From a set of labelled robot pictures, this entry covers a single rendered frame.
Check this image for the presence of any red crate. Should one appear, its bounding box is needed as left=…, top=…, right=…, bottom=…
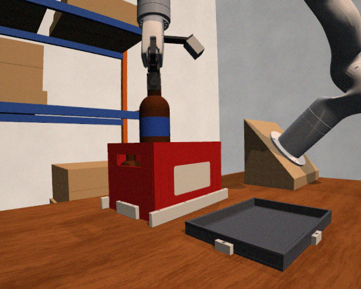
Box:
left=107, top=141, right=221, bottom=222

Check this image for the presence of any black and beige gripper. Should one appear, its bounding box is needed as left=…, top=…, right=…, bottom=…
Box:
left=139, top=16, right=169, bottom=90

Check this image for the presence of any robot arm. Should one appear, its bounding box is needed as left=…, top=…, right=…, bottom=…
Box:
left=137, top=0, right=361, bottom=166

